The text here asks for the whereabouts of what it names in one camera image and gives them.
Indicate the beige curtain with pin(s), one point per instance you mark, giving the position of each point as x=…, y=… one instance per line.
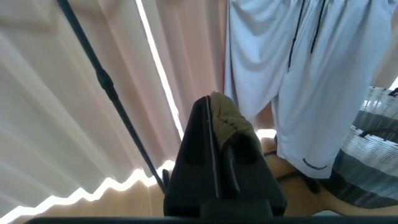
x=46, y=93

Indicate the black clothes rack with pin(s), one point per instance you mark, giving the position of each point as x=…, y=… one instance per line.
x=105, y=81

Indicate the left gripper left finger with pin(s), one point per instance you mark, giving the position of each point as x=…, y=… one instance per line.
x=189, y=180

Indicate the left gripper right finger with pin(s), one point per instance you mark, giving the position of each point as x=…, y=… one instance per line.
x=261, y=186

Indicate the green garment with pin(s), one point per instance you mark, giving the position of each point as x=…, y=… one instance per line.
x=228, y=119

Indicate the pale grey shorts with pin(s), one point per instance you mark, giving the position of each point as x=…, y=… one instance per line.
x=311, y=93

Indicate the white laundry basket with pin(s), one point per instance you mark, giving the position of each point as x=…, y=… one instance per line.
x=370, y=174

